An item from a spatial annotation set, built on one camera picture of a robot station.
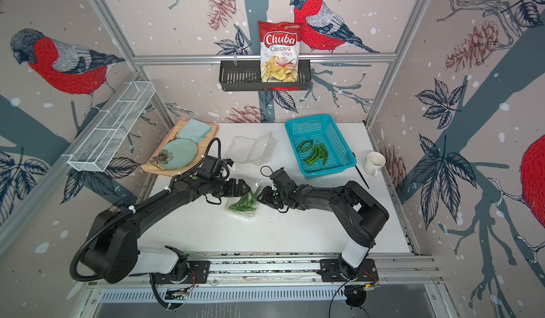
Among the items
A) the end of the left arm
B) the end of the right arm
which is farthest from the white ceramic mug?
the end of the left arm

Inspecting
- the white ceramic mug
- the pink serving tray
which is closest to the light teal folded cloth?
the pink serving tray

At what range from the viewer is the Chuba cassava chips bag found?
2.79 feet

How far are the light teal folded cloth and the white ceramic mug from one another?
863 mm

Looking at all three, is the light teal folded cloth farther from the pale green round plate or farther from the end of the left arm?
the end of the left arm

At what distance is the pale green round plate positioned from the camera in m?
1.04

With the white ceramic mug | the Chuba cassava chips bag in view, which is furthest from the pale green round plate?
the white ceramic mug

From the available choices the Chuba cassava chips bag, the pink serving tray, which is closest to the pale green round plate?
the pink serving tray

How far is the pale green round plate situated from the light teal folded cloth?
30 mm

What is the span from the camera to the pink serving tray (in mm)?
1032
